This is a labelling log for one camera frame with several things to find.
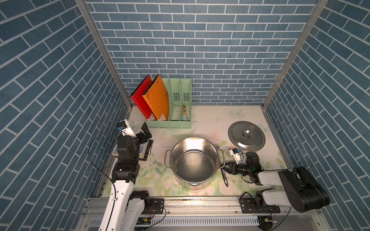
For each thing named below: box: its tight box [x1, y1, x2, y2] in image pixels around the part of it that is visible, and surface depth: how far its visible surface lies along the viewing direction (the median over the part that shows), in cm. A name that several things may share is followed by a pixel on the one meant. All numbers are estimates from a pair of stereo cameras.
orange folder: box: [141, 74, 170, 121], surface depth 98 cm
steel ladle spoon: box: [220, 168, 229, 188], surface depth 85 cm
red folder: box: [129, 74, 157, 121], surface depth 91 cm
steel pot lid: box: [227, 120, 266, 152], surface depth 104 cm
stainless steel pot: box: [163, 136, 226, 187], surface depth 88 cm
